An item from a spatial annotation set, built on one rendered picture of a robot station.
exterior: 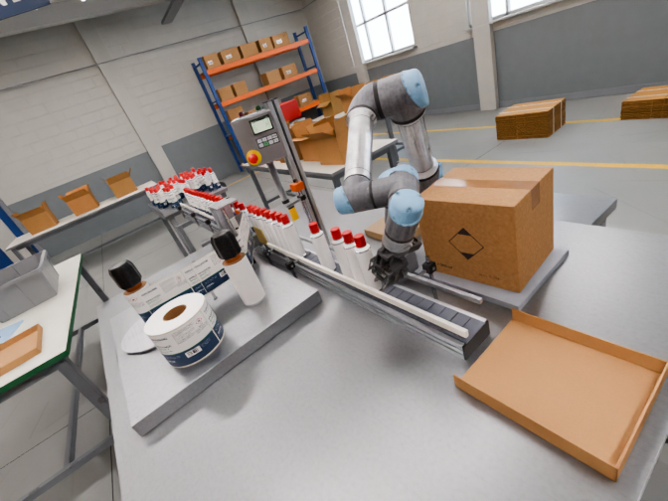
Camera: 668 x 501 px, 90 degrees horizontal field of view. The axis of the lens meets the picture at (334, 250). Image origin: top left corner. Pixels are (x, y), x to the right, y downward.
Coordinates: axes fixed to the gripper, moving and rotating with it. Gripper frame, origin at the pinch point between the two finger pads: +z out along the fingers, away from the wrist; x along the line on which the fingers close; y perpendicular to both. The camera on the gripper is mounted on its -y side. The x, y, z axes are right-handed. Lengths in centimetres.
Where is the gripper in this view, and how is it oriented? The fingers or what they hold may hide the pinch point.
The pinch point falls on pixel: (389, 280)
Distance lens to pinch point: 104.6
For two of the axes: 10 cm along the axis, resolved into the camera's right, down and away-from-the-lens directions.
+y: -7.5, 5.1, -4.3
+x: 6.7, 6.0, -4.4
